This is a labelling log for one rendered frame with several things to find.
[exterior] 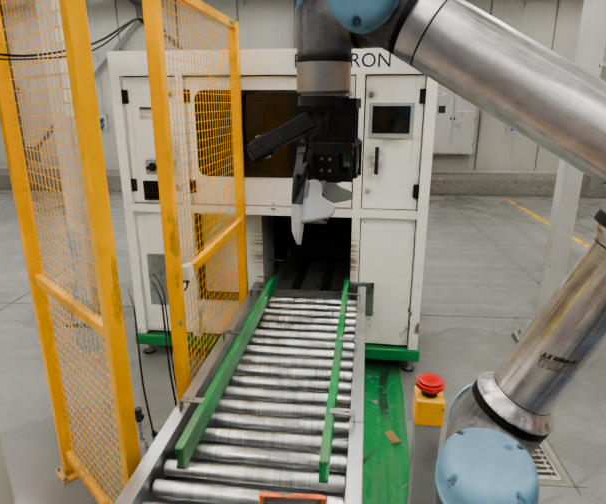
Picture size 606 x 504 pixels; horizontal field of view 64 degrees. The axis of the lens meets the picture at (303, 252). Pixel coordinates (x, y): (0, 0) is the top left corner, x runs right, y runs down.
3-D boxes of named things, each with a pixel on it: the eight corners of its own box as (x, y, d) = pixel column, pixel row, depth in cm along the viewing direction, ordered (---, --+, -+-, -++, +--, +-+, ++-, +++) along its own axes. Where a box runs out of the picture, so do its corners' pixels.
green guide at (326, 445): (343, 291, 301) (344, 278, 298) (360, 292, 299) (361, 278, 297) (318, 483, 149) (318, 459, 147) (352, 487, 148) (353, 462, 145)
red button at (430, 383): (413, 384, 122) (414, 370, 121) (442, 386, 121) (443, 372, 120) (416, 400, 115) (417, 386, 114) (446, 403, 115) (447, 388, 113)
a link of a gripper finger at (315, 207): (327, 239, 63) (337, 176, 66) (284, 236, 65) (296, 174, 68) (331, 247, 66) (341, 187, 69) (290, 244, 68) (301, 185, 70)
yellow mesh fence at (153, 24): (241, 360, 329) (227, 23, 267) (255, 361, 328) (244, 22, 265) (176, 491, 218) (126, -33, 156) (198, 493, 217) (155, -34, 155)
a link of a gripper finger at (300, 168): (299, 199, 65) (310, 142, 67) (288, 199, 65) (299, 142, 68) (307, 213, 69) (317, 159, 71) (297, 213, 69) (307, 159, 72)
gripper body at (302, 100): (350, 187, 66) (353, 95, 63) (291, 184, 69) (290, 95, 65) (361, 179, 73) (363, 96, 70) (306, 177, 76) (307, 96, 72)
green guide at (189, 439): (259, 287, 307) (259, 274, 305) (275, 288, 306) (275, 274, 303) (153, 467, 156) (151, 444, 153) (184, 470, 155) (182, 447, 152)
